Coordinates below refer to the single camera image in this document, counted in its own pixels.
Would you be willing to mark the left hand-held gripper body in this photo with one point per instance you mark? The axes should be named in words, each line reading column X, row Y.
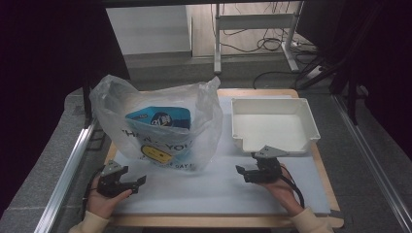
column 111, row 186

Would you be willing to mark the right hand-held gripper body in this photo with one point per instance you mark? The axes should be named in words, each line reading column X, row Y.
column 267, row 170

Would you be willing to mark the clear printed plastic bag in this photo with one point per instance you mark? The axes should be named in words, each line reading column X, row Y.
column 207, row 129

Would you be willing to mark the blue snack pouch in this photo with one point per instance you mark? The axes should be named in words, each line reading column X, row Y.
column 158, row 118

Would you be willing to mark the person's left hand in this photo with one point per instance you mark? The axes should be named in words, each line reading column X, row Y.
column 102, row 204

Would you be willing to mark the person's right hand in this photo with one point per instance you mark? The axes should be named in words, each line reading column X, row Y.
column 285, row 194

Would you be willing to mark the white plastic bin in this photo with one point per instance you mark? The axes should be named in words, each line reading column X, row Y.
column 272, row 129

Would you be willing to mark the white foam mat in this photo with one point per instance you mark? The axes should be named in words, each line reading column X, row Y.
column 207, row 194

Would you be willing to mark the wooden board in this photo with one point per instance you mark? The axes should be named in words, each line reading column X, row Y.
column 207, row 221

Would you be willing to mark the black tape piece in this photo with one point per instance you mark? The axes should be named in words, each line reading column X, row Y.
column 337, row 214

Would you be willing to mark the black stand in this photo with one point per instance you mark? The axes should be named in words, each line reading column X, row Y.
column 86, row 103

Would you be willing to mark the aluminium rail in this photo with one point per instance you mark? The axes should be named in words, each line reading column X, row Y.
column 372, row 161
column 64, row 181

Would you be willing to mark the white metal desk frame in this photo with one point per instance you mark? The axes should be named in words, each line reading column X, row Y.
column 256, row 22

